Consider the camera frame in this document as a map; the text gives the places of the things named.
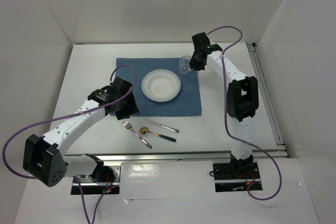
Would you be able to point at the aluminium rail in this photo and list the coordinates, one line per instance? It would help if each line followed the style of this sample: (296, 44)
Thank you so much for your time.
(281, 147)
(166, 157)

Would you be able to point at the aluminium front rail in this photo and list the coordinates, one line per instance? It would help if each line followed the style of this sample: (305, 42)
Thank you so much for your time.
(166, 157)

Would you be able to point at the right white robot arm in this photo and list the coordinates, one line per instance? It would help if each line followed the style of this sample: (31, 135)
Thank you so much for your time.
(241, 97)

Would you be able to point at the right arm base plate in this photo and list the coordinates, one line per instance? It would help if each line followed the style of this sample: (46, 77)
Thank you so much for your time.
(227, 180)

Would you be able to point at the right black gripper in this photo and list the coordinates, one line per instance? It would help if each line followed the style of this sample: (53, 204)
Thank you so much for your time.
(193, 64)

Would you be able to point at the clear drinking glass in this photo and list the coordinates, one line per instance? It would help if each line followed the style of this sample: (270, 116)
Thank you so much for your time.
(184, 65)

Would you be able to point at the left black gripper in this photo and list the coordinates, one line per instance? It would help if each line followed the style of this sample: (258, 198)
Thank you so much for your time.
(132, 108)

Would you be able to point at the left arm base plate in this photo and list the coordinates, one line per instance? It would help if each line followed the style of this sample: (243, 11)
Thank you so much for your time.
(106, 181)

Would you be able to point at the aluminium right side rail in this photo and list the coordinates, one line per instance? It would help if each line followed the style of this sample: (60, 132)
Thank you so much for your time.
(281, 147)

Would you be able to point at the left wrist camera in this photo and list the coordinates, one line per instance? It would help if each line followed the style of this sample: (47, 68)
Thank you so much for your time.
(119, 87)

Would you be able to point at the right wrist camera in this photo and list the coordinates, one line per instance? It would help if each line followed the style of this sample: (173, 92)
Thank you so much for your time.
(201, 40)

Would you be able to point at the blue cloth napkin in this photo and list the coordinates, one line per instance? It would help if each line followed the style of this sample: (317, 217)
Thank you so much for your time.
(186, 103)

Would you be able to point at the silver fork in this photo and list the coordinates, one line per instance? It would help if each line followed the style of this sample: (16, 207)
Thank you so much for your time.
(130, 128)

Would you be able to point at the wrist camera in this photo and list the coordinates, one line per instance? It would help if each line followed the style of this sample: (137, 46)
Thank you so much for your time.
(119, 87)
(201, 40)

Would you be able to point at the silver table knife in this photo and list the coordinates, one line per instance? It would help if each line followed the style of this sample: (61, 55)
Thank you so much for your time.
(161, 125)

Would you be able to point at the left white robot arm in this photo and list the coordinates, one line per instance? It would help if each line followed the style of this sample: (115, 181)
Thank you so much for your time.
(44, 155)

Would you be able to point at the gold spoon green handle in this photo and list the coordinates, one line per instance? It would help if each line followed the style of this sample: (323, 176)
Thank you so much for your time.
(145, 130)

